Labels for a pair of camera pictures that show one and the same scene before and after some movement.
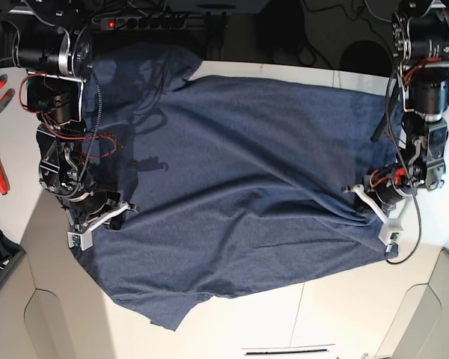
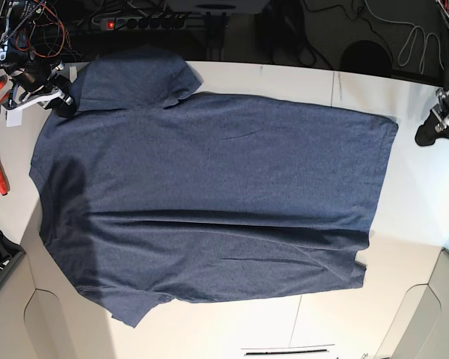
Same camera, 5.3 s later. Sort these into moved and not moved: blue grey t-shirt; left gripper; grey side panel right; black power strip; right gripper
Moved: blue grey t-shirt; left gripper; right gripper
Not moved: black power strip; grey side panel right
